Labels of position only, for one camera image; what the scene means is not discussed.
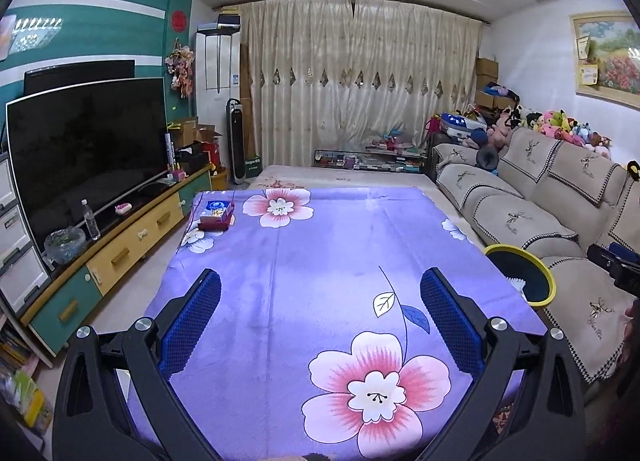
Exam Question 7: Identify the black monitor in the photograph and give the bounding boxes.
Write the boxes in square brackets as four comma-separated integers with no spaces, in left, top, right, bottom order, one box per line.
[23,60,137,97]

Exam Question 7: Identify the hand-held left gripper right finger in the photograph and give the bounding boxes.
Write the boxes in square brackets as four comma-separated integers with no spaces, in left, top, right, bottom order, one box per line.
[420,267,588,461]

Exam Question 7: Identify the white plastic drawer unit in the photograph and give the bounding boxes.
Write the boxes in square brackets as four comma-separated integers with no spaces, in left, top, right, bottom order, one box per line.
[0,151,51,314]

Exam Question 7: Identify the white standing air conditioner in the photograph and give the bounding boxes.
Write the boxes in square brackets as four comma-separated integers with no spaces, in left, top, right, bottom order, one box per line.
[195,24,243,177]

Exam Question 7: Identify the clear water bottle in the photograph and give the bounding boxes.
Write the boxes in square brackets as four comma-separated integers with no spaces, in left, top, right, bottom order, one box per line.
[80,200,101,241]

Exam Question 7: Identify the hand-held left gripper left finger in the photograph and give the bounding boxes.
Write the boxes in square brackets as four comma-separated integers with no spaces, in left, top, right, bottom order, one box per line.
[52,268,223,461]

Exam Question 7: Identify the large black television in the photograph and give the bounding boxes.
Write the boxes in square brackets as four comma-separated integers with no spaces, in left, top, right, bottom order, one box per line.
[5,77,168,254]

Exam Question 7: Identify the stack of cardboard boxes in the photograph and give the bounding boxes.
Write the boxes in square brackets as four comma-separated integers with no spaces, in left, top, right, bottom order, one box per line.
[474,57,516,109]

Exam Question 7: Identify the cartoon wall poster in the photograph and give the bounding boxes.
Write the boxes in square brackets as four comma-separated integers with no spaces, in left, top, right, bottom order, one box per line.
[0,14,18,62]

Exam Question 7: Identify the purple floral blanket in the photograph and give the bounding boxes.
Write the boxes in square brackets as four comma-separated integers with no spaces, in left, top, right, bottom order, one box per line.
[125,186,551,461]

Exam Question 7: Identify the crystal wall lamp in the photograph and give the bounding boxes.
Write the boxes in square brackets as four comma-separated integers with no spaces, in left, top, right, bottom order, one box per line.
[10,16,63,54]

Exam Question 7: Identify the black tower fan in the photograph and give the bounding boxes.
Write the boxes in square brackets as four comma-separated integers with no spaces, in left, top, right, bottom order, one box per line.
[226,98,248,187]

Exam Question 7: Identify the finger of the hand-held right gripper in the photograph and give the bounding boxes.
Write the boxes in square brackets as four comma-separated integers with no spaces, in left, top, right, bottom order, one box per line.
[587,241,640,298]

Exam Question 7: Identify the blue star-patterned bag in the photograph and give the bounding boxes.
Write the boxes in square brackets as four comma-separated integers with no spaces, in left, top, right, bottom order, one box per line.
[440,112,488,134]

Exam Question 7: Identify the artificial flower decoration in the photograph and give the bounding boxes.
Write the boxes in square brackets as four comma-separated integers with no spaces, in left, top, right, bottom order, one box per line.
[165,45,195,98]

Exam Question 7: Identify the blue snack box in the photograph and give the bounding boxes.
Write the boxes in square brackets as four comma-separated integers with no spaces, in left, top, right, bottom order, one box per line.
[200,201,235,222]

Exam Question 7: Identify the beige sofa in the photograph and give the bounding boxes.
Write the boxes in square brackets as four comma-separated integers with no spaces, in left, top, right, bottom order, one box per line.
[425,126,640,387]

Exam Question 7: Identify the green and yellow TV cabinet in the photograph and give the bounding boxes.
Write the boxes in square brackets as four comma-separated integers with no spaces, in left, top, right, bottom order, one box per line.
[20,164,213,357]

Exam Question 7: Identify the dark round cushion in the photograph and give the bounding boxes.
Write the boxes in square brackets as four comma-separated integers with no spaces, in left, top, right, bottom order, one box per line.
[475,144,501,172]

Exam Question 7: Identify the bookshelf with books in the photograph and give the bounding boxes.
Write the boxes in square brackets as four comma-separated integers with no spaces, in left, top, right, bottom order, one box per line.
[0,311,56,432]

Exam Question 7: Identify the glass coffee table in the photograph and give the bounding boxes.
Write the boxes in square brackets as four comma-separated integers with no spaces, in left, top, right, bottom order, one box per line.
[314,138,431,174]

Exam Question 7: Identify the black bin with yellow rim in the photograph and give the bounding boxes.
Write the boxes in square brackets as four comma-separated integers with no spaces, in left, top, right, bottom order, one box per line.
[484,243,557,310]

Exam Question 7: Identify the framed wall painting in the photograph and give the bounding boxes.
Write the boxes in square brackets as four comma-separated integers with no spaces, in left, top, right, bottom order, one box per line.
[570,11,640,109]

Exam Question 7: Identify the pile of plush toys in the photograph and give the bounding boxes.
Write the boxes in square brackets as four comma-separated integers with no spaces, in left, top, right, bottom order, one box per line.
[465,104,613,159]

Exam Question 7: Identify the glass bowl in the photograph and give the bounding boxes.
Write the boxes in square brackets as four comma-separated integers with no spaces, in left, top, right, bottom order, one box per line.
[44,228,87,264]

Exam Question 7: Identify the red flat box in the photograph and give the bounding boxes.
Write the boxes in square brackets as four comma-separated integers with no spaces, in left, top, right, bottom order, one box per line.
[197,214,235,232]

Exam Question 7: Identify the open cardboard boxes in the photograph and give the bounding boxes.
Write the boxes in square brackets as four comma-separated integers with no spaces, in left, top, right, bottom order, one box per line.
[167,116,223,147]

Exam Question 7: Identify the beige curtain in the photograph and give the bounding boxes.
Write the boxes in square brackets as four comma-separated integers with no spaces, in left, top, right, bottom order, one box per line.
[235,0,483,169]

